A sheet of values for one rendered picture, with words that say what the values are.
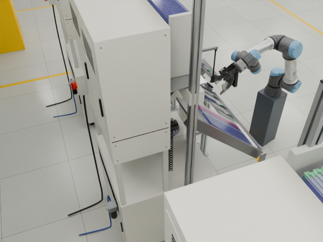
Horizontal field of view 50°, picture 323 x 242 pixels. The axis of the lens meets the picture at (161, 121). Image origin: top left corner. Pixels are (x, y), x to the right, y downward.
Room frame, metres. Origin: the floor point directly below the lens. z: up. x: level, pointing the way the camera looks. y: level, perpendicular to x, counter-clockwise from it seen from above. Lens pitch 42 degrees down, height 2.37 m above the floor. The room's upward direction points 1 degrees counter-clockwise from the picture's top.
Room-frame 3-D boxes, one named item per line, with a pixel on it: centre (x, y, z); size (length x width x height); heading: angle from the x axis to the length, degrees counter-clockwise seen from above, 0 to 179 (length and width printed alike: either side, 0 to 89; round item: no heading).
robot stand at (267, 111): (2.37, -0.97, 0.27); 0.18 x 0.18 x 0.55; 36
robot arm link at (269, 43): (2.15, -0.70, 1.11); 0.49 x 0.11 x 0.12; 128
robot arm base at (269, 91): (2.37, -0.97, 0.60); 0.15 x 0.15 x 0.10
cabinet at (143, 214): (1.63, 0.07, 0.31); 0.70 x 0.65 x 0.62; 20
